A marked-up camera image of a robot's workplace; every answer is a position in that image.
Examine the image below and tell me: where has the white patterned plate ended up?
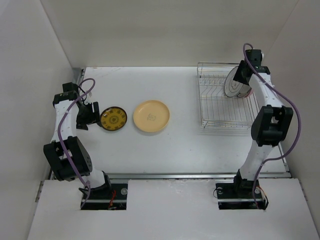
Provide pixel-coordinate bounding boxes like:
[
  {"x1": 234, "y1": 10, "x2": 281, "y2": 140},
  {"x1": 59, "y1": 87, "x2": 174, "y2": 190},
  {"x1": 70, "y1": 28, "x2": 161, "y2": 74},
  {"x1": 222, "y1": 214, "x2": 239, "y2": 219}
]
[{"x1": 223, "y1": 66, "x2": 243, "y2": 98}]

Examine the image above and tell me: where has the small brown plate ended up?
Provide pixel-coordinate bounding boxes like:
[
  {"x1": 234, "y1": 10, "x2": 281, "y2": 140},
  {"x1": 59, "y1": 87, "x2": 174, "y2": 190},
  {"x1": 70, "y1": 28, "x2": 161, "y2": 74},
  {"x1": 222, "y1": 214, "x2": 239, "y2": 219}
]
[{"x1": 100, "y1": 106, "x2": 128, "y2": 132}]

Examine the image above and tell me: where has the yellow wooden plate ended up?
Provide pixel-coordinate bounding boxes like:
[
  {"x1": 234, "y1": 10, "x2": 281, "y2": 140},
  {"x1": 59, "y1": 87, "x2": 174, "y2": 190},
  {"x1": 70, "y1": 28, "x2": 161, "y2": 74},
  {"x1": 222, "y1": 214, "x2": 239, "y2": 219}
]
[{"x1": 133, "y1": 100, "x2": 170, "y2": 133}]

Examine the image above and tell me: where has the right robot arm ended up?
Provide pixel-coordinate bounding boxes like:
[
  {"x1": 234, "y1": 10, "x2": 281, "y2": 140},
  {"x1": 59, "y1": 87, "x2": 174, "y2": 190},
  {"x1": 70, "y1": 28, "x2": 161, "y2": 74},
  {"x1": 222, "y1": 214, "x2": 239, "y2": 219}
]
[{"x1": 231, "y1": 49, "x2": 294, "y2": 198}]

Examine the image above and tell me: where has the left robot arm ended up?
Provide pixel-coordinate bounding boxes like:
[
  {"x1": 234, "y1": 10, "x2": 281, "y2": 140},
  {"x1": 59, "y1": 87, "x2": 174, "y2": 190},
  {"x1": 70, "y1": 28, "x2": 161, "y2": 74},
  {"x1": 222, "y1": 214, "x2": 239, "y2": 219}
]
[{"x1": 43, "y1": 82, "x2": 112, "y2": 199}]

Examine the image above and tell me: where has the pink rimmed plate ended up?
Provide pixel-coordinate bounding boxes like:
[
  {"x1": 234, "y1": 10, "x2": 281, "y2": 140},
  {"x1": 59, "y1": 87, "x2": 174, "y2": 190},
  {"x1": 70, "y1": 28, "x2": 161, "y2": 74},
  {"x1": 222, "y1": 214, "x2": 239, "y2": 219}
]
[{"x1": 236, "y1": 84, "x2": 252, "y2": 98}]

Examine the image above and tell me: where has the wire dish rack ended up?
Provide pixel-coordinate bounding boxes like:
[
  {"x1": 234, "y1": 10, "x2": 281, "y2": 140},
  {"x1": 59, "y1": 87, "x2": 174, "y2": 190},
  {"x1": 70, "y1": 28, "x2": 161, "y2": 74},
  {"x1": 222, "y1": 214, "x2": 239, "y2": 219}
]
[{"x1": 197, "y1": 61, "x2": 260, "y2": 130}]

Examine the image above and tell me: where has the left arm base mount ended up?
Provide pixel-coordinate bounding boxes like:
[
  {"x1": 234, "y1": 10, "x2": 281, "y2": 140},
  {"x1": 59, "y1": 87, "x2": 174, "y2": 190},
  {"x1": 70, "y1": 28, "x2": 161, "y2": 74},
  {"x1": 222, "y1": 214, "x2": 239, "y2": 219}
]
[{"x1": 79, "y1": 183, "x2": 128, "y2": 211}]

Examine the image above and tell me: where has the front aluminium rail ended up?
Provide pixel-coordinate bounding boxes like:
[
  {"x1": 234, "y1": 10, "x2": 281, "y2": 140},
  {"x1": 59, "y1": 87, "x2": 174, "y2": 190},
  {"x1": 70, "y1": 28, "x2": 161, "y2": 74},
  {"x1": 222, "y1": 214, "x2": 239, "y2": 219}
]
[{"x1": 51, "y1": 171, "x2": 292, "y2": 180}]

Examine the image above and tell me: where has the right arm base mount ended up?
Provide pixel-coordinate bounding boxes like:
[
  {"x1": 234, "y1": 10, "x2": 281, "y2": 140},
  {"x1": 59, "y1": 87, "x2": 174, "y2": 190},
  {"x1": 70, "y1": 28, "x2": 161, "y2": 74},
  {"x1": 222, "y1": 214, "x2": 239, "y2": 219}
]
[{"x1": 213, "y1": 181, "x2": 269, "y2": 210}]

